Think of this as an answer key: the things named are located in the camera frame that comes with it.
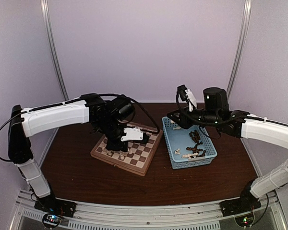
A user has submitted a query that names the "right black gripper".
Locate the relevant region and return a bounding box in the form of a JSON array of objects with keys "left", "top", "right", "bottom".
[{"left": 167, "top": 105, "right": 220, "bottom": 130}]

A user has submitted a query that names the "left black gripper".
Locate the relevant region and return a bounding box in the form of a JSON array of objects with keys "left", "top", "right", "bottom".
[{"left": 96, "top": 118, "right": 129, "bottom": 152}]

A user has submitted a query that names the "white queen chess piece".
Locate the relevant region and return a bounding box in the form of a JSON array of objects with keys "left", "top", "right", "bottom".
[{"left": 119, "top": 151, "right": 125, "bottom": 161}]

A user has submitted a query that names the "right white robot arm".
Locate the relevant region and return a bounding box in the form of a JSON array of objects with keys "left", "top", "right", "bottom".
[{"left": 168, "top": 85, "right": 288, "bottom": 212}]

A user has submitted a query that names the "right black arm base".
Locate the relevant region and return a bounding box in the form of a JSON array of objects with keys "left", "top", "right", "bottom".
[{"left": 220, "top": 183, "right": 261, "bottom": 217}]

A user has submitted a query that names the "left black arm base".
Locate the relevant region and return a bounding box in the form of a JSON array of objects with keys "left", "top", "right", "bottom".
[{"left": 34, "top": 190, "right": 76, "bottom": 218}]

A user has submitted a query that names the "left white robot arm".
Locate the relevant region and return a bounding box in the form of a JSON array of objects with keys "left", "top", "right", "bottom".
[{"left": 8, "top": 93, "right": 144, "bottom": 213}]

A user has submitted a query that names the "dark chess pieces pile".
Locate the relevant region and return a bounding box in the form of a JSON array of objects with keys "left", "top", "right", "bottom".
[{"left": 186, "top": 131, "right": 206, "bottom": 158}]

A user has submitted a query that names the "wooden folding chess board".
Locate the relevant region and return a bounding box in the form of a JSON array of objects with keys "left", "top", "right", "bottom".
[{"left": 90, "top": 122, "right": 163, "bottom": 176}]

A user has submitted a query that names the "white chess pieces pile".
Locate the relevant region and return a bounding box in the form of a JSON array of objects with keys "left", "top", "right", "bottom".
[{"left": 174, "top": 149, "right": 199, "bottom": 159}]

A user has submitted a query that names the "light blue plastic basket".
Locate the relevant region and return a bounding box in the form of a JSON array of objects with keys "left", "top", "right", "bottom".
[{"left": 162, "top": 116, "right": 217, "bottom": 169}]

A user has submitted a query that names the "right black cable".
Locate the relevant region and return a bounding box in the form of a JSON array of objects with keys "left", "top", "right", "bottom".
[{"left": 175, "top": 88, "right": 221, "bottom": 141}]

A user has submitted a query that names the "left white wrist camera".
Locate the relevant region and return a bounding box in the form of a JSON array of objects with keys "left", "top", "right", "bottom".
[{"left": 120, "top": 127, "right": 149, "bottom": 143}]

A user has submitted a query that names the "front aluminium rail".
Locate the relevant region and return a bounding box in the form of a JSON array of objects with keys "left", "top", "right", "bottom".
[{"left": 7, "top": 190, "right": 288, "bottom": 230}]

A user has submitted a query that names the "right aluminium frame post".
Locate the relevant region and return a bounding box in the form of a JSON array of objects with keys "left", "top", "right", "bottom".
[{"left": 227, "top": 0, "right": 252, "bottom": 100}]

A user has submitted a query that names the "aluminium frame post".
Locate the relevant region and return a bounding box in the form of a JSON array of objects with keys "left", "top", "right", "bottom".
[
  {"left": 227, "top": 0, "right": 252, "bottom": 100},
  {"left": 40, "top": 0, "right": 72, "bottom": 107}
]

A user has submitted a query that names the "left aluminium frame post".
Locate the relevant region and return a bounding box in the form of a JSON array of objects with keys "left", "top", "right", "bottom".
[{"left": 40, "top": 0, "right": 72, "bottom": 107}]

